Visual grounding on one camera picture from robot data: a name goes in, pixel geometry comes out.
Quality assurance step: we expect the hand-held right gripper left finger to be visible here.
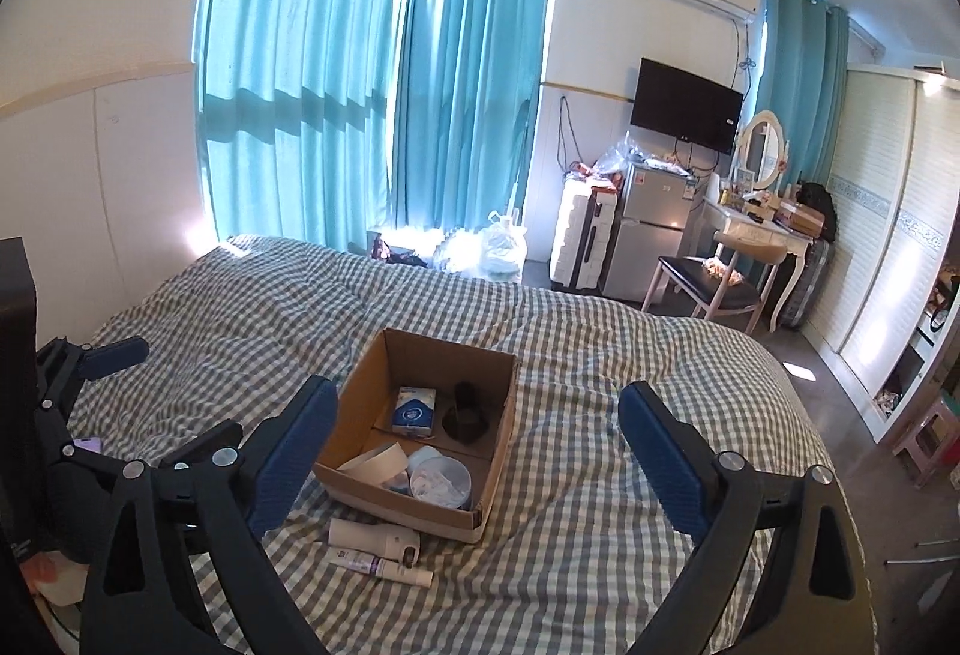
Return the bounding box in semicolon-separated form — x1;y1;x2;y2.
79;375;340;655

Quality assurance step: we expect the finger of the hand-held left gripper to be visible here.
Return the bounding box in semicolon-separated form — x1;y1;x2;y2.
46;420;245;478
36;337;150;412

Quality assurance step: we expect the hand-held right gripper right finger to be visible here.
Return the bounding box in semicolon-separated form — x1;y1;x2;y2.
617;380;880;655

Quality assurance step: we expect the white bottle with cap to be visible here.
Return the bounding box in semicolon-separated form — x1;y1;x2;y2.
328;518;422;562

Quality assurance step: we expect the brown cardboard box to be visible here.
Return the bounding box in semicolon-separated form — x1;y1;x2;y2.
313;328;521;545

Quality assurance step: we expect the small white tube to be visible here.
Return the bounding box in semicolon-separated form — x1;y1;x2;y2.
326;546;435;591

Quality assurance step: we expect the blue tissue packet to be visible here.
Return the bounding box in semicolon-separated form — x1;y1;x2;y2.
390;386;439;438

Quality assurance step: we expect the round translucent container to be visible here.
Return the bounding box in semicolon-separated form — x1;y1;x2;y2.
407;446;474;510

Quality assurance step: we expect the black round holder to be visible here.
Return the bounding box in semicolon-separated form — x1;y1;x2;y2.
441;381;493;445

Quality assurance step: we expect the person's left hand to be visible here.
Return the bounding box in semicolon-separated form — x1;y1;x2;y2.
19;552;67;597

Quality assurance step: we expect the grey checked blanket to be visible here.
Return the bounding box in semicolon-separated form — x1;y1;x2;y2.
67;235;878;655

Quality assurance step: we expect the wooden chair black seat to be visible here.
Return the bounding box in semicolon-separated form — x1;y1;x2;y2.
641;231;789;338

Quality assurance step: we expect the silver small fridge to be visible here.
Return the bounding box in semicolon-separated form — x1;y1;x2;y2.
604;161;693;304

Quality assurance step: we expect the grey suitcase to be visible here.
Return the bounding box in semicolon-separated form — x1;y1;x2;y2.
780;238;834;330

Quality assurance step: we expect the dark patterned bag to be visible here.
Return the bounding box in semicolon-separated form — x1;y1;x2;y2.
377;233;430;271

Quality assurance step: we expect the white suitcase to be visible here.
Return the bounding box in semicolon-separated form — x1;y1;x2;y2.
550;178;620;294

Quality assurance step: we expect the white dressing table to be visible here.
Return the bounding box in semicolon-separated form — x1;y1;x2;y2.
701;201;815;330

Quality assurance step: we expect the pink plastic stool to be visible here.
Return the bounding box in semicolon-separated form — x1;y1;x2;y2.
891;396;960;488

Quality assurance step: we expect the white plastic bag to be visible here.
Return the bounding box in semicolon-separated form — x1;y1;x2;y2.
435;211;530;285

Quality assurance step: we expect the wooden box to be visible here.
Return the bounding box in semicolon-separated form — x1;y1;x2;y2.
776;201;824;236

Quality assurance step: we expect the black bag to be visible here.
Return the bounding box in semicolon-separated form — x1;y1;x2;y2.
795;181;838;240

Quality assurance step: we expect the clear plastic bag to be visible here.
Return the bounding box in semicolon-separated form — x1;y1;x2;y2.
592;130;640;188

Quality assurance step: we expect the white sliding wardrobe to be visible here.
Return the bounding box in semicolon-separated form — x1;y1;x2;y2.
799;65;960;444

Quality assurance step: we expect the white oval mirror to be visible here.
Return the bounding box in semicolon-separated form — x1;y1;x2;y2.
735;109;790;192

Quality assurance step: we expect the wide teal curtain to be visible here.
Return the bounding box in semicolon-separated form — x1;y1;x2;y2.
193;0;410;251

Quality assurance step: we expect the narrow teal curtain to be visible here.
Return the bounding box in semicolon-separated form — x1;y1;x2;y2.
750;0;852;176

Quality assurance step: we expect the wall cable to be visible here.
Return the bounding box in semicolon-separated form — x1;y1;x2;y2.
555;92;587;173

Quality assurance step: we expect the black wall television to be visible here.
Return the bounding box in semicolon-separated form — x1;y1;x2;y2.
630;56;746;158

